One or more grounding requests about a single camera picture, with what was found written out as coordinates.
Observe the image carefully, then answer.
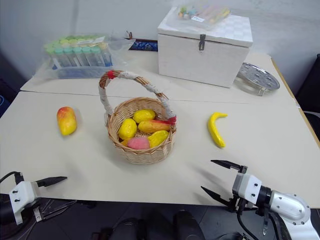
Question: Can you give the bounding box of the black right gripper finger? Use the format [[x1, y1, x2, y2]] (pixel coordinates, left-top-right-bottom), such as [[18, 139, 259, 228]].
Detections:
[[200, 185, 231, 207], [210, 159, 242, 172]]

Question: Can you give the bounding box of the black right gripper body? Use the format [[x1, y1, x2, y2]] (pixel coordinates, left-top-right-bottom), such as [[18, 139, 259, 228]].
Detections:
[[226, 164, 251, 214]]

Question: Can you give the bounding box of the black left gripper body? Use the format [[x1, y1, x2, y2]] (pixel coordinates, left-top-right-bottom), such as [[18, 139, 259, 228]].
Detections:
[[30, 196, 53, 223]]

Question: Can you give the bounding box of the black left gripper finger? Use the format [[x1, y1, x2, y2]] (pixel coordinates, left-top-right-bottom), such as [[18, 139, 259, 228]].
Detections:
[[35, 176, 68, 189], [42, 199, 77, 221]]

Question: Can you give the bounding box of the yellow toy banana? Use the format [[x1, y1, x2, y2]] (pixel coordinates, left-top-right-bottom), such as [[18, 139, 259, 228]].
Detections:
[[207, 112, 229, 149]]

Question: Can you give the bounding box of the dark rounded shape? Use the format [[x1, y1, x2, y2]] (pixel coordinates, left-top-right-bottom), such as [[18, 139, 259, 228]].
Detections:
[[112, 216, 141, 240], [173, 209, 206, 240]]

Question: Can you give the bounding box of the red yellow toy mango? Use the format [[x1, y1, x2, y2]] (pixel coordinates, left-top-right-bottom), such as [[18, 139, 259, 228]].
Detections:
[[56, 106, 78, 137]]

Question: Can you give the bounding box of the yellow toy lemon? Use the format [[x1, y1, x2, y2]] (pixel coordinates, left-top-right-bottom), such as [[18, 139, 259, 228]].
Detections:
[[147, 129, 170, 149], [132, 109, 157, 124], [118, 118, 138, 141]]

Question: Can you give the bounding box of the orange red toy mango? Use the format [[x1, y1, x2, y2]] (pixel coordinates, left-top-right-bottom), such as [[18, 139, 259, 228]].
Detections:
[[137, 119, 174, 134]]

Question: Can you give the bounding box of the pink toy peach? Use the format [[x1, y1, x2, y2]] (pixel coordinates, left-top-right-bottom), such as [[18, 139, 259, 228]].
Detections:
[[127, 136, 151, 150]]

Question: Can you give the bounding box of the round steel steamer plate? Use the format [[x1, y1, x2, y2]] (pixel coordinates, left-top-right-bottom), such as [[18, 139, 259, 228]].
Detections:
[[234, 62, 281, 97]]

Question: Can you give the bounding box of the dark object beside table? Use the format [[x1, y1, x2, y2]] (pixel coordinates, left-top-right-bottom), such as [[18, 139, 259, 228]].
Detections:
[[0, 51, 29, 118]]

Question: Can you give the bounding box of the white wooden box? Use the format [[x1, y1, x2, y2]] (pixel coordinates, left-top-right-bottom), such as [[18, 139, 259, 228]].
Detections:
[[157, 6, 254, 89]]

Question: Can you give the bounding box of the black chair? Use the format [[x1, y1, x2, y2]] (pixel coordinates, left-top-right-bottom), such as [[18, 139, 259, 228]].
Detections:
[[294, 53, 320, 149]]

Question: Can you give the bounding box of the metal box latch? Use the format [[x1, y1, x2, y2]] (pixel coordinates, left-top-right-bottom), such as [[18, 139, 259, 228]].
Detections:
[[198, 34, 207, 52]]

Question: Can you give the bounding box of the blue rack of test tubes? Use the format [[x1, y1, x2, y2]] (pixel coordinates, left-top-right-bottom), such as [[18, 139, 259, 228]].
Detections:
[[43, 34, 113, 79]]

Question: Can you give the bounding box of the blue patterned flat object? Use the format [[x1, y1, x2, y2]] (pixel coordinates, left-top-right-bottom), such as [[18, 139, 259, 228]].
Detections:
[[128, 40, 159, 52]]

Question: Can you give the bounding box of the clear plastic bag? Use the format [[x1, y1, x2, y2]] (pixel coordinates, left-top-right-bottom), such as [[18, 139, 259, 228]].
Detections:
[[34, 32, 137, 81]]

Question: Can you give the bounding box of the clear bag of colourful items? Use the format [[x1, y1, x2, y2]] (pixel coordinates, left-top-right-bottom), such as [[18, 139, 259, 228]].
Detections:
[[171, 0, 232, 31]]

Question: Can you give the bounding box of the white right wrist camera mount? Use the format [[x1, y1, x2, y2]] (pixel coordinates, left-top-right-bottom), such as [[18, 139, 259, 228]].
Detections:
[[232, 172, 263, 209]]

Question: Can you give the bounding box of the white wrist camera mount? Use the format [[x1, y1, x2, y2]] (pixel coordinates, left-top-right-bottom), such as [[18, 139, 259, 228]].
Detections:
[[8, 180, 41, 225], [232, 172, 263, 209]]

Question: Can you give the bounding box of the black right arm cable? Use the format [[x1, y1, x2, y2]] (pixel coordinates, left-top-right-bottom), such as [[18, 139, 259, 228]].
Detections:
[[235, 204, 285, 240]]

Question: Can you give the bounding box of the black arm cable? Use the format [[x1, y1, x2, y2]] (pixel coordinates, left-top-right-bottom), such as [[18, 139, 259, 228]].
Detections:
[[235, 204, 285, 240], [0, 171, 25, 186]]

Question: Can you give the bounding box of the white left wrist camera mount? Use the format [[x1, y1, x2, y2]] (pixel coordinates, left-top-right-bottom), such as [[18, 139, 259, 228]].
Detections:
[[8, 180, 41, 225]]

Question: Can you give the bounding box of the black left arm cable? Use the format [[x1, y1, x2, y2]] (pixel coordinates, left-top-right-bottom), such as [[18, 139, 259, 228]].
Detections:
[[0, 171, 25, 186]]

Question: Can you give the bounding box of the wicker basket with handle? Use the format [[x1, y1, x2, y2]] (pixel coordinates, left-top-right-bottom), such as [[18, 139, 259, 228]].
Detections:
[[98, 69, 178, 166]]

